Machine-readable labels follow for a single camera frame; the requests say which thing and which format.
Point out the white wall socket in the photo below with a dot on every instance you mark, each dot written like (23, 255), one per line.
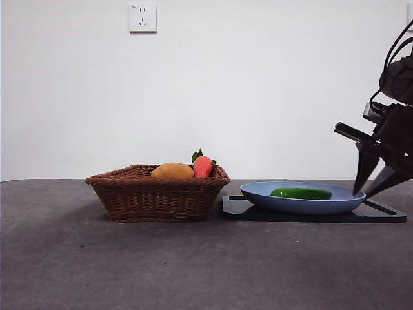
(409, 13)
(143, 17)

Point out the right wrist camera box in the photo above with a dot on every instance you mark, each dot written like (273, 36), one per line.
(369, 113)

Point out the pale blue plate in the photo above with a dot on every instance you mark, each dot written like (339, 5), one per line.
(297, 206)

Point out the dark rectangular tray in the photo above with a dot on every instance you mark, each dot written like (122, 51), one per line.
(235, 210)

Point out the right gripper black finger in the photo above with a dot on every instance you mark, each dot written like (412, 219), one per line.
(385, 179)
(364, 168)

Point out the brown wicker basket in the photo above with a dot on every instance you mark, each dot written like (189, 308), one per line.
(155, 200)

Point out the green toy pepper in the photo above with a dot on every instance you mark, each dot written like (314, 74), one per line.
(300, 193)

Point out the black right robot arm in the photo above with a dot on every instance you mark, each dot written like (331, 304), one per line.
(401, 77)

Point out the orange toy carrot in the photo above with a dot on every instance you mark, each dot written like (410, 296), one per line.
(202, 166)

